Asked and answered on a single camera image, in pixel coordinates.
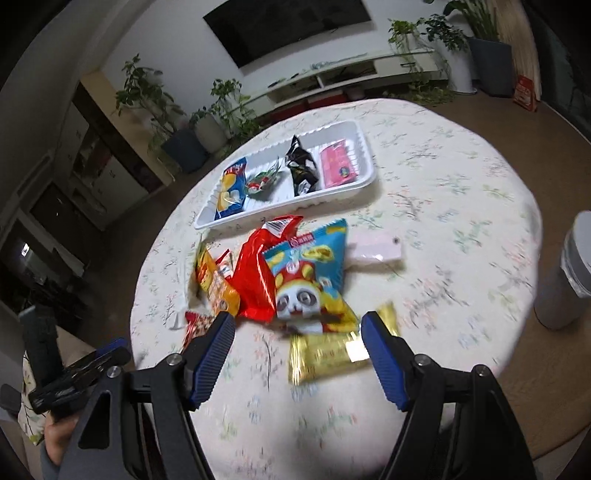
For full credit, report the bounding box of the dark red nut packet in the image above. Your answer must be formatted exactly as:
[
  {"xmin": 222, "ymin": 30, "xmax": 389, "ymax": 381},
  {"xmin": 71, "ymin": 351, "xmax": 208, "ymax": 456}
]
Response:
[{"xmin": 182, "ymin": 310, "xmax": 215, "ymax": 352}]

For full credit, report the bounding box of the white snack bag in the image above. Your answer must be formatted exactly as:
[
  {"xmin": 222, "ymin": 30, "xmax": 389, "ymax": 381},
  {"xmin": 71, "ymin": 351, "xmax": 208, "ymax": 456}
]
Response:
[{"xmin": 166, "ymin": 233, "xmax": 204, "ymax": 331}]

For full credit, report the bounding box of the gold snack packet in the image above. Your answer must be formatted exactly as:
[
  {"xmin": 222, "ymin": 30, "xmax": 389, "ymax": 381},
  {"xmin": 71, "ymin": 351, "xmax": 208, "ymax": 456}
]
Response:
[{"xmin": 286, "ymin": 301, "xmax": 401, "ymax": 386}]

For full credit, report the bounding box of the orange candy bar packet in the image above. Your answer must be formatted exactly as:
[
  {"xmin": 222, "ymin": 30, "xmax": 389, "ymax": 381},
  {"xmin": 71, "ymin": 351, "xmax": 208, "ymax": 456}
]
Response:
[{"xmin": 194, "ymin": 244, "xmax": 240, "ymax": 317}]

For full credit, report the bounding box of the large red snack bag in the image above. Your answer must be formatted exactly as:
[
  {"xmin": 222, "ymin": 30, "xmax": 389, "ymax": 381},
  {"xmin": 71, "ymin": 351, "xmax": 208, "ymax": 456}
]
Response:
[{"xmin": 229, "ymin": 215, "xmax": 304, "ymax": 323}]

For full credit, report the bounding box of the blue panda snack bag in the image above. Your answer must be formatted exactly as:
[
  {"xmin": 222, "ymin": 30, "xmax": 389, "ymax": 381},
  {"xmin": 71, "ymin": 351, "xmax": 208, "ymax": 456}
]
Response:
[{"xmin": 263, "ymin": 219, "xmax": 349, "ymax": 333}]

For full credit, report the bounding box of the blue cake snack packet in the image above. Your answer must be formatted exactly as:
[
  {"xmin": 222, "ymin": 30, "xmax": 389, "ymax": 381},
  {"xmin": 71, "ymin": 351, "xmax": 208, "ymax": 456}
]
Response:
[{"xmin": 214, "ymin": 157, "xmax": 247, "ymax": 220}]

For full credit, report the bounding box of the pink snack packet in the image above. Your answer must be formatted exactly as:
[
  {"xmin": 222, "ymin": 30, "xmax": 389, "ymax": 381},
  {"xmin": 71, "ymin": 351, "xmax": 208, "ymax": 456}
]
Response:
[{"xmin": 320, "ymin": 140, "xmax": 358, "ymax": 188}]

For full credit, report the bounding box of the green nut snack packet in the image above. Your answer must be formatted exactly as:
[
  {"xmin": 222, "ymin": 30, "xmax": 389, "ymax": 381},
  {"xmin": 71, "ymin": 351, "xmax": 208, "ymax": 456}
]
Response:
[{"xmin": 245, "ymin": 157, "xmax": 284, "ymax": 197}]

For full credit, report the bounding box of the black snack packet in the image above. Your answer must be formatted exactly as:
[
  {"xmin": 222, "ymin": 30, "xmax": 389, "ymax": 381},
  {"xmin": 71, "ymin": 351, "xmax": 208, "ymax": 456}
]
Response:
[{"xmin": 284, "ymin": 135, "xmax": 320, "ymax": 196}]

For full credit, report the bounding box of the red white fruit candy packet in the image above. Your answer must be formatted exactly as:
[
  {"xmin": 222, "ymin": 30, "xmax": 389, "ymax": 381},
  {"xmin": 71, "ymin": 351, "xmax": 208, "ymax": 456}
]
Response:
[{"xmin": 215, "ymin": 249, "xmax": 235, "ymax": 279}]

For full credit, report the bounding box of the person left hand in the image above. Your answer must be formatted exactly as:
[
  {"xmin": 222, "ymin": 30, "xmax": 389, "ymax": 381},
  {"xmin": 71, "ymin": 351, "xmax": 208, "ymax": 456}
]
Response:
[{"xmin": 44, "ymin": 413, "xmax": 80, "ymax": 467}]

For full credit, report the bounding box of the pale pink tissue packet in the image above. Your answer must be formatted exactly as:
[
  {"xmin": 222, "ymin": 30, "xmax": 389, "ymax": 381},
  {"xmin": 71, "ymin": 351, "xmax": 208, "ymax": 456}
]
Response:
[{"xmin": 344, "ymin": 232, "xmax": 403, "ymax": 269}]

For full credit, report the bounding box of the floral white tablecloth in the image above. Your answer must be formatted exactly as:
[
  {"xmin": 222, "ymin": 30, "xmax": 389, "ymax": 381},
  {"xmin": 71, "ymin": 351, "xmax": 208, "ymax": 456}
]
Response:
[{"xmin": 129, "ymin": 97, "xmax": 544, "ymax": 480}]

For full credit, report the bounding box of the white cylindrical bin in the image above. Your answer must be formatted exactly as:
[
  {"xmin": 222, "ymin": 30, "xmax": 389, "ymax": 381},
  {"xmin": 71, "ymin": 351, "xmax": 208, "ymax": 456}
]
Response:
[{"xmin": 534, "ymin": 210, "xmax": 591, "ymax": 330}]

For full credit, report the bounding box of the white plastic tray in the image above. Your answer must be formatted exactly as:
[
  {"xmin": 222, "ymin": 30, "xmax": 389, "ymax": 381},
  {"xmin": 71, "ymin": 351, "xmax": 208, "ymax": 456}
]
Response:
[{"xmin": 193, "ymin": 120, "xmax": 377, "ymax": 230}]

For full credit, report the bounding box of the plant in white ribbed pot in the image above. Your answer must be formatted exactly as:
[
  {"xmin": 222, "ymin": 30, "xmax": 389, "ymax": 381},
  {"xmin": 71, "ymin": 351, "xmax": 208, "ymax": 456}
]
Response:
[{"xmin": 188, "ymin": 107, "xmax": 228, "ymax": 154}]

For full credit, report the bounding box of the tall plant in dark pot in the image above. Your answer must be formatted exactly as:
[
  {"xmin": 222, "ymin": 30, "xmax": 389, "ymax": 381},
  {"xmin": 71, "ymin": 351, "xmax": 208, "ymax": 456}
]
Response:
[{"xmin": 115, "ymin": 54, "xmax": 208, "ymax": 174}]

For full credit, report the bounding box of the trailing green ivy plant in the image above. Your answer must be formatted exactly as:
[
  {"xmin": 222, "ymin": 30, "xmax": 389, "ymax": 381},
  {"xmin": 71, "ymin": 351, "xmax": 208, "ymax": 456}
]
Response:
[{"xmin": 211, "ymin": 79, "xmax": 260, "ymax": 143}]

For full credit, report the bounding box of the white tv console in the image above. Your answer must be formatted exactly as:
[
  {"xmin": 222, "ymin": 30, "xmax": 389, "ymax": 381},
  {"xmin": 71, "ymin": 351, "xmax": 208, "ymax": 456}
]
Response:
[{"xmin": 248, "ymin": 48, "xmax": 446, "ymax": 117}]

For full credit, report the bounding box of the red gift box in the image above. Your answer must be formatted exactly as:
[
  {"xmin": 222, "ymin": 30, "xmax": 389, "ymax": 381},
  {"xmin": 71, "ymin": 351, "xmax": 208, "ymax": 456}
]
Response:
[{"xmin": 513, "ymin": 75, "xmax": 537, "ymax": 112}]

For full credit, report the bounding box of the large leaf plant dark pot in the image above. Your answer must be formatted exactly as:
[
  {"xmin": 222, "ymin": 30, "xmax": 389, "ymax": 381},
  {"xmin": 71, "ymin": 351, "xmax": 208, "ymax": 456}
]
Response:
[{"xmin": 420, "ymin": 1, "xmax": 514, "ymax": 97}]

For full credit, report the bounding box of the bushy plant in white pot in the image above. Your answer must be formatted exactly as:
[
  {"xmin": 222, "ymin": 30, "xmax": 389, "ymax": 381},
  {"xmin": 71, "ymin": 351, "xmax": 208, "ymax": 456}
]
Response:
[{"xmin": 389, "ymin": 14, "xmax": 477, "ymax": 107}]

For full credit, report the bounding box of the beige curtain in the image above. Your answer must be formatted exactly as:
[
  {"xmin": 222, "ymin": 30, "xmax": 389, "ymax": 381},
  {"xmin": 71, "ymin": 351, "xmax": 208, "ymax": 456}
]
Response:
[{"xmin": 488, "ymin": 0, "xmax": 542, "ymax": 100}]

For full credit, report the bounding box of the white wall cabinet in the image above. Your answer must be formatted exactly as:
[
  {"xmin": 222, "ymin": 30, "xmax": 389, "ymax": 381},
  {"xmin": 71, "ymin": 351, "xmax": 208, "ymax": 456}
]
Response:
[{"xmin": 32, "ymin": 71, "xmax": 174, "ymax": 230}]

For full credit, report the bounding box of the wall mounted black television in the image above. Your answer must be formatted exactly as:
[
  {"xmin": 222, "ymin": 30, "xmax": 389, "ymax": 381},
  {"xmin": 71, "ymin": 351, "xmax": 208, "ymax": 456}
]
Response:
[{"xmin": 204, "ymin": 0, "xmax": 370, "ymax": 68}]

